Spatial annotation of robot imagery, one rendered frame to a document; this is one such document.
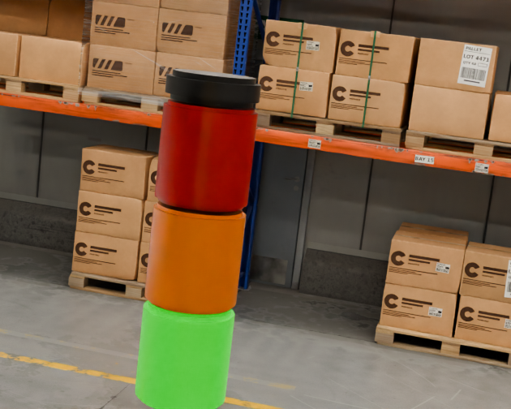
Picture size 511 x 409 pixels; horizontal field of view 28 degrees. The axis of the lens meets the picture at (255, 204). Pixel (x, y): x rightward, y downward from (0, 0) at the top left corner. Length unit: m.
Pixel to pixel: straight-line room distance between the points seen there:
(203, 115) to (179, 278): 0.09
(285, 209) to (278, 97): 1.65
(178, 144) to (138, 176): 8.10
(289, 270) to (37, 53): 3.07
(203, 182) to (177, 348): 0.09
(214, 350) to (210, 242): 0.06
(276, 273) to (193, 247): 9.18
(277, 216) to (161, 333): 9.07
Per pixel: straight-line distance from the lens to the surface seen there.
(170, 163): 0.52
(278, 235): 9.63
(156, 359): 0.55
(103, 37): 8.60
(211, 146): 0.52
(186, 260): 0.53
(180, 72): 0.52
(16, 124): 10.49
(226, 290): 0.54
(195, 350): 0.54
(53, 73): 8.83
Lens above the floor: 2.36
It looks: 10 degrees down
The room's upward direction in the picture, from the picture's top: 7 degrees clockwise
